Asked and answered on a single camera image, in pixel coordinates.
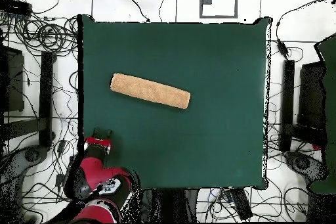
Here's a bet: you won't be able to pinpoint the black box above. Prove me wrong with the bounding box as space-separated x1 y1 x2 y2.
297 60 327 130
0 45 25 112

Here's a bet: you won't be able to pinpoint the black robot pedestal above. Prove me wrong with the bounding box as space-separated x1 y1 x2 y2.
141 188 199 223

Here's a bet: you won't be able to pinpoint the tan terry towel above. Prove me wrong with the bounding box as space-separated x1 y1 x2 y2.
110 72 192 110

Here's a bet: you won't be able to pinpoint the black cable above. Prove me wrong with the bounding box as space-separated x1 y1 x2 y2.
121 0 151 23

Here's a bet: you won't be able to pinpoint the black power strip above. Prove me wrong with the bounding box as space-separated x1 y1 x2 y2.
0 0 33 16
222 187 254 221

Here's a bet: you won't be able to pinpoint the dark green table cloth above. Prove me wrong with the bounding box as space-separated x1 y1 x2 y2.
77 14 272 194

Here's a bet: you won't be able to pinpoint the black power adapter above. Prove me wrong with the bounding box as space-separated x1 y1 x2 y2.
56 139 67 155
54 173 66 189
276 38 289 59

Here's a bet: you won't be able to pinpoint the coiled black cables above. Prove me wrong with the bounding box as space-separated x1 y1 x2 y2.
12 14 79 54

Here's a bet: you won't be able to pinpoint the dark grey stand base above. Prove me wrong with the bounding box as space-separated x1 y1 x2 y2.
284 150 329 183
0 145 49 190

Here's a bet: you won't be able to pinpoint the black stand leg frame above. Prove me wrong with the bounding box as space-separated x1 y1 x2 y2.
278 59 327 152
0 51 56 148

